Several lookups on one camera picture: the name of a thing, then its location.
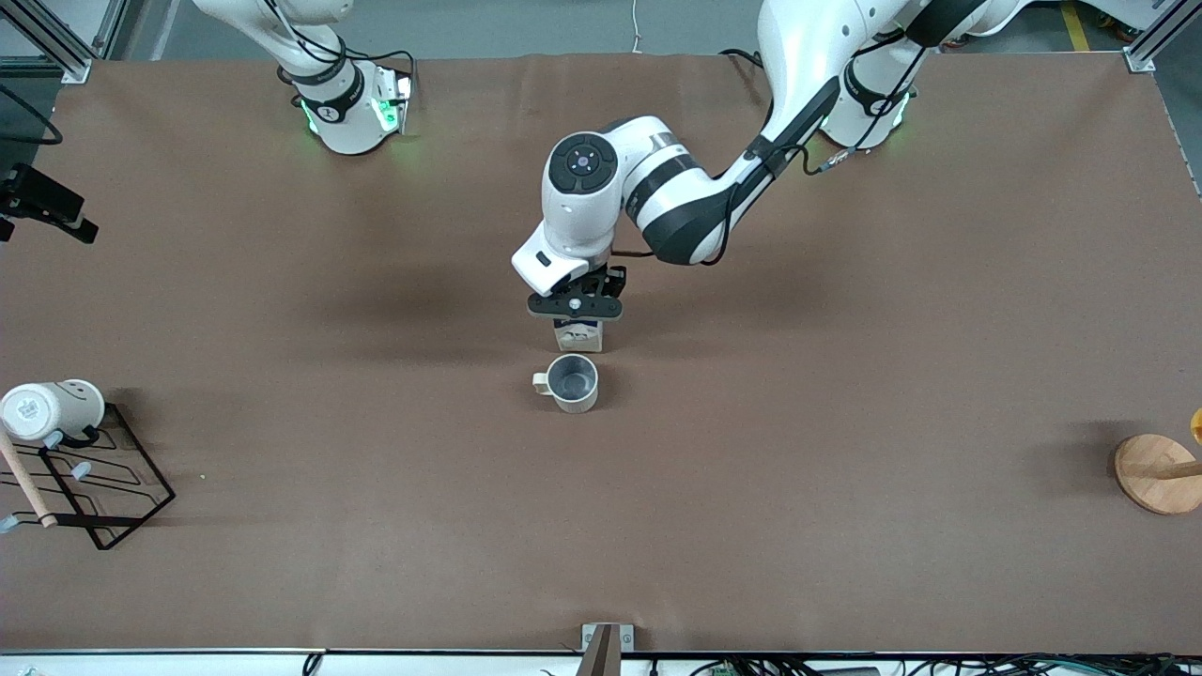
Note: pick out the round wooden stand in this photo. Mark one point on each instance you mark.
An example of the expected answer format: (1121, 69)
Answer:
(1155, 474)

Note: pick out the aluminium frame post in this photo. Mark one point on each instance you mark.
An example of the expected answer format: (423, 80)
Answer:
(1141, 61)
(75, 70)

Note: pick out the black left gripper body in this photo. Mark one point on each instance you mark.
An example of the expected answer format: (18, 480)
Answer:
(611, 279)

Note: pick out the yellow object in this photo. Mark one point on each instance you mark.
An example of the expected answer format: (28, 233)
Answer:
(1197, 425)

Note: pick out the grey ceramic cup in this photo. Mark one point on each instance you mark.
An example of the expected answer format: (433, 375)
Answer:
(571, 385)

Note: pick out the white smiley face mug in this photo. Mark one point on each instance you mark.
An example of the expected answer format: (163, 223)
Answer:
(56, 408)

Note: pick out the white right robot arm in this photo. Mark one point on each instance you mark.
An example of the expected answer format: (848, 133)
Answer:
(343, 113)

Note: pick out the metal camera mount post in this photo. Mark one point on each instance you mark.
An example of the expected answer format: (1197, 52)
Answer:
(603, 648)

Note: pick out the silver base connector bracket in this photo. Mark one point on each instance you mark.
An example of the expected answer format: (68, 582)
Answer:
(399, 94)

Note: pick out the wooden rack dowel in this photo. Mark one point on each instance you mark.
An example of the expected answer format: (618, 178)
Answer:
(26, 483)

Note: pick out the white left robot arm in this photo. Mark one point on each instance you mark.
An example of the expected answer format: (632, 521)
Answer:
(676, 188)

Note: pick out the brown table cover mat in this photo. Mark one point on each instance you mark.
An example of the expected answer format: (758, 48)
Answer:
(601, 526)

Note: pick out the blue white milk carton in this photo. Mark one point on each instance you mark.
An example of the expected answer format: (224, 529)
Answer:
(577, 338)

